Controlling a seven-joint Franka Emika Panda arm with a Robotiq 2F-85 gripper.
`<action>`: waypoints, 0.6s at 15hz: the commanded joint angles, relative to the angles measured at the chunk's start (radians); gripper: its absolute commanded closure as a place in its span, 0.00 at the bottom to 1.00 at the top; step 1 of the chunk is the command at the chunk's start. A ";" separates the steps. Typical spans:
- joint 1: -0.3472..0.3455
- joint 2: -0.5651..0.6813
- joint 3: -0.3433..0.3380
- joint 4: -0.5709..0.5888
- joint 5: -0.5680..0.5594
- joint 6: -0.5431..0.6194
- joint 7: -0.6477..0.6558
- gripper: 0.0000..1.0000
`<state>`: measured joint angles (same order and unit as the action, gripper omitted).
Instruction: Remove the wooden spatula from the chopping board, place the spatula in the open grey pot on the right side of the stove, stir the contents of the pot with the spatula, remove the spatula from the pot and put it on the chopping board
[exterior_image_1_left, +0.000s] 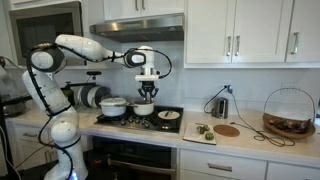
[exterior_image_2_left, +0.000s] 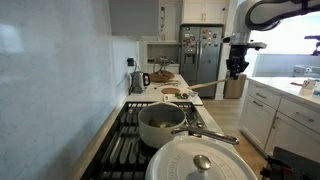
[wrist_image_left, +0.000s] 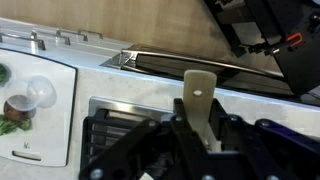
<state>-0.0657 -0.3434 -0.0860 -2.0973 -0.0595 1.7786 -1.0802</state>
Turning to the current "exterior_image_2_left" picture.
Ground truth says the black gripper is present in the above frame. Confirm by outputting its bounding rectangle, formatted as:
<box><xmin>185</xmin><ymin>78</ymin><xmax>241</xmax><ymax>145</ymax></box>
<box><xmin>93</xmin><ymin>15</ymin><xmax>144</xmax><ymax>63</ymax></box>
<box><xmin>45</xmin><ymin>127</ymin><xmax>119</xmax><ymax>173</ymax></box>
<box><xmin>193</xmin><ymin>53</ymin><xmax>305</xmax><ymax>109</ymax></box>
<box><xmin>225</xmin><ymin>45</ymin><xmax>250</xmax><ymax>80</ymax></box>

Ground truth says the wooden spatula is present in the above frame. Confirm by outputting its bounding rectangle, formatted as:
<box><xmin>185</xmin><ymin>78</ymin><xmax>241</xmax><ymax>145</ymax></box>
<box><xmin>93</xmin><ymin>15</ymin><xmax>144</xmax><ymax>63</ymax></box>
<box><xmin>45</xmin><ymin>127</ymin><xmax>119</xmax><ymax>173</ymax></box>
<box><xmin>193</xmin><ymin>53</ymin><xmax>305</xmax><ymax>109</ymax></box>
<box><xmin>187</xmin><ymin>76</ymin><xmax>235</xmax><ymax>92</ymax></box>

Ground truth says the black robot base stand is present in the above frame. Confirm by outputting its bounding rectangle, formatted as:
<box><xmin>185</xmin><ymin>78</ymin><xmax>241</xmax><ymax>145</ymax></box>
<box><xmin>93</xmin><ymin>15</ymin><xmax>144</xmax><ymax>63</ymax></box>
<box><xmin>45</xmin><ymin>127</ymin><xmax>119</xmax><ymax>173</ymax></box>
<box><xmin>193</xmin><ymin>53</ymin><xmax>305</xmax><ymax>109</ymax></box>
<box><xmin>259</xmin><ymin>146</ymin><xmax>320</xmax><ymax>180</ymax></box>

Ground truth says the white chopping board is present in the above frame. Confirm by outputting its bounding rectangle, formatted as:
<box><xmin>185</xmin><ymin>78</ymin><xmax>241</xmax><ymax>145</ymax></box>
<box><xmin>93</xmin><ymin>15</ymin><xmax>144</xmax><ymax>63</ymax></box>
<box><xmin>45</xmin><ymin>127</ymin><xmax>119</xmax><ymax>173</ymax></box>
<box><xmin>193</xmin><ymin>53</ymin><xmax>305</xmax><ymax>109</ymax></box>
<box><xmin>162</xmin><ymin>92</ymin><xmax>204</xmax><ymax>107</ymax></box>

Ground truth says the white open shelf unit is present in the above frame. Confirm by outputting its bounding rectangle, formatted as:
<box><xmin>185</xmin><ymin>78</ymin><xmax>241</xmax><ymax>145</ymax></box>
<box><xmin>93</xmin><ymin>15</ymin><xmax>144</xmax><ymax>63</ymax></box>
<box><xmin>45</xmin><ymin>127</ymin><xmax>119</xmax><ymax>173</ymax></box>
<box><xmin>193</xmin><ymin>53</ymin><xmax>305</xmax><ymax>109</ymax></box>
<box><xmin>139</xmin><ymin>40</ymin><xmax>183</xmax><ymax>75</ymax></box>

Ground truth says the large white pot lid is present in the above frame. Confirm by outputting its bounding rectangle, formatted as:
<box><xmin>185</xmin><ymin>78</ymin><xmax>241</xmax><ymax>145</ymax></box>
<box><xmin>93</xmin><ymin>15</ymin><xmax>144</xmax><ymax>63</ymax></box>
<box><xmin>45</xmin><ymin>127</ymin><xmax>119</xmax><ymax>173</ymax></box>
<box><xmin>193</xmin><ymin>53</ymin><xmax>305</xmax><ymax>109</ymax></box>
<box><xmin>144</xmin><ymin>134</ymin><xmax>260</xmax><ymax>180</ymax></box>

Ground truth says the black gas stove cooktop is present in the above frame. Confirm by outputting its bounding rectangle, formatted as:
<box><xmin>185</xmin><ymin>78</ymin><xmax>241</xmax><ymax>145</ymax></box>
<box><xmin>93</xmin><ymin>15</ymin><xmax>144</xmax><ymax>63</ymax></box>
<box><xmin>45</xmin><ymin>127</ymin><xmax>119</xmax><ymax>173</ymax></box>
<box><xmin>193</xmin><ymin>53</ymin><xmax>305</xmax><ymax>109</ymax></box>
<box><xmin>79</xmin><ymin>100</ymin><xmax>209</xmax><ymax>180</ymax></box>

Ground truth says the wooden bin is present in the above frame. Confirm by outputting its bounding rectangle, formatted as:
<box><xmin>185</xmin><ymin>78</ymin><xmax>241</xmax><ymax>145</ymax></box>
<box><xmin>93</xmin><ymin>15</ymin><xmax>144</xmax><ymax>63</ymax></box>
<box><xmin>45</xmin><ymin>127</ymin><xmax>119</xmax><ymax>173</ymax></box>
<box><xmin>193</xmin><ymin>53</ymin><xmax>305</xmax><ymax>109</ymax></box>
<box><xmin>223</xmin><ymin>72</ymin><xmax>248</xmax><ymax>100</ymax></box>

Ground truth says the stainless steel refrigerator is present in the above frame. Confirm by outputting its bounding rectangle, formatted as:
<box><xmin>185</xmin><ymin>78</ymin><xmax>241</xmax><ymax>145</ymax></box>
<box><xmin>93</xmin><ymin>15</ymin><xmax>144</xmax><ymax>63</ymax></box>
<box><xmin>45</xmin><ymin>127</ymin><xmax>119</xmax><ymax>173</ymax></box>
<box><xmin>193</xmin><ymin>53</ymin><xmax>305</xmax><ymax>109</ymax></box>
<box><xmin>179</xmin><ymin>23</ymin><xmax>225</xmax><ymax>99</ymax></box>

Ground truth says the white kitchen island cabinet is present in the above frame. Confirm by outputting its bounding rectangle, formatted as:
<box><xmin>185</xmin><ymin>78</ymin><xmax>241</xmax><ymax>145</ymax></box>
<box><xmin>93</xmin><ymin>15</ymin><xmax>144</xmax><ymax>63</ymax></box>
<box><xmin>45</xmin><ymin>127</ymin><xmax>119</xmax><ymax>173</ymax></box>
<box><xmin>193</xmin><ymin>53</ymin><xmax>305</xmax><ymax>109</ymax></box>
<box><xmin>239</xmin><ymin>75</ymin><xmax>320</xmax><ymax>165</ymax></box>

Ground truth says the white countertop appliance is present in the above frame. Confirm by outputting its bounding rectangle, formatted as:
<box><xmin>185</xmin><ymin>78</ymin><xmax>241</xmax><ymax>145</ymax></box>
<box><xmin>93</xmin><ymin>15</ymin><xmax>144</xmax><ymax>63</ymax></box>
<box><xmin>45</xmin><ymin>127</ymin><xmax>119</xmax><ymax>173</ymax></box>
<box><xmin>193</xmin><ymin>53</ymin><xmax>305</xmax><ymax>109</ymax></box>
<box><xmin>292</xmin><ymin>64</ymin><xmax>320</xmax><ymax>79</ymax></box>

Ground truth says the round cork trivet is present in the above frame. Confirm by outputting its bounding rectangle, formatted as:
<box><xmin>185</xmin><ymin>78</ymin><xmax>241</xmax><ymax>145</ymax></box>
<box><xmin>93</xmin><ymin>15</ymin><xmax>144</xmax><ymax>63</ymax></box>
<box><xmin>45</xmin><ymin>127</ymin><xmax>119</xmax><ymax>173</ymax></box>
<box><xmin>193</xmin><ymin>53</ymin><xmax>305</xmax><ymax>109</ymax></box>
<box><xmin>161</xmin><ymin>87</ymin><xmax>181</xmax><ymax>95</ymax></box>

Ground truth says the white cabinet above refrigerator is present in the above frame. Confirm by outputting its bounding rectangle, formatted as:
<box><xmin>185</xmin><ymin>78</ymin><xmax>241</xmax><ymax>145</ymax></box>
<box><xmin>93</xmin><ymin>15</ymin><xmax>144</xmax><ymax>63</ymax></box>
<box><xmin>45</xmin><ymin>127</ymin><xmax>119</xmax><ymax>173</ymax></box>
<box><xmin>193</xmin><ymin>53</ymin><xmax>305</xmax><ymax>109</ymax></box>
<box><xmin>181</xmin><ymin>0</ymin><xmax>231</xmax><ymax>25</ymax></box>

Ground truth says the tall white pantry cabinet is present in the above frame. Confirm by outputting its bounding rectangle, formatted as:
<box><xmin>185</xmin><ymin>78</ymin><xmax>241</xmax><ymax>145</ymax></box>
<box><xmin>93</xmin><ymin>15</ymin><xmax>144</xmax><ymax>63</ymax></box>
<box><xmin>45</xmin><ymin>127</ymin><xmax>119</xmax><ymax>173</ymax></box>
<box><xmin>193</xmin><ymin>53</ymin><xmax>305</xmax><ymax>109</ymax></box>
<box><xmin>158</xmin><ymin>0</ymin><xmax>183</xmax><ymax>43</ymax></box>

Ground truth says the stainless electric kettle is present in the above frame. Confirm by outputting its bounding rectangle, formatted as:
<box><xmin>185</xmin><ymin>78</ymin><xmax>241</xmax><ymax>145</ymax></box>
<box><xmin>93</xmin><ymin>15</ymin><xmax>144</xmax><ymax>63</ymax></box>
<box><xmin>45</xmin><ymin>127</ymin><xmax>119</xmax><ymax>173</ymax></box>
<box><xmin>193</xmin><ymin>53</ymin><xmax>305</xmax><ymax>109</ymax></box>
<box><xmin>129</xmin><ymin>70</ymin><xmax>152</xmax><ymax>95</ymax></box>

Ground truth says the wire basket with wooden base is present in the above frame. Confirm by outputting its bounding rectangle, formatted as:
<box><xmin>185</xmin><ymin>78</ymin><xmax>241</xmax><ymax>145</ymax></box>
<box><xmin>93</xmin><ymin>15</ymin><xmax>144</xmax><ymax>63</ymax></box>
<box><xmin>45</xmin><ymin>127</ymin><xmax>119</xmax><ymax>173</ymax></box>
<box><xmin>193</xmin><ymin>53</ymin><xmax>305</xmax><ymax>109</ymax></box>
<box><xmin>148</xmin><ymin>55</ymin><xmax>176</xmax><ymax>84</ymax></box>

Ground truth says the black camera on mount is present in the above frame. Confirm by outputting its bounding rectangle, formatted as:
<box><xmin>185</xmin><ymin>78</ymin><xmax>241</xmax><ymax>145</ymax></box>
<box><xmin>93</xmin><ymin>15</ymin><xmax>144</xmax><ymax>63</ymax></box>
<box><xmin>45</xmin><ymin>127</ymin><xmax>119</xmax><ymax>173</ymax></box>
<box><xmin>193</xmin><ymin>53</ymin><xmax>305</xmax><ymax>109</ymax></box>
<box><xmin>304</xmin><ymin>34</ymin><xmax>320</xmax><ymax>57</ymax></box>

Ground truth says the white saucepan with steel handle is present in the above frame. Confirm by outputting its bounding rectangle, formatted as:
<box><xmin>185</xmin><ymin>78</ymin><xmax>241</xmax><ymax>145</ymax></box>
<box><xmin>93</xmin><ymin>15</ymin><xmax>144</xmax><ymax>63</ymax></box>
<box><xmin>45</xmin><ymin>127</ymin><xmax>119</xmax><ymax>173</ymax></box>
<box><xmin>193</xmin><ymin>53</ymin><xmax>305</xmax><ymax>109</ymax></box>
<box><xmin>137</xmin><ymin>101</ymin><xmax>241</xmax><ymax>150</ymax></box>

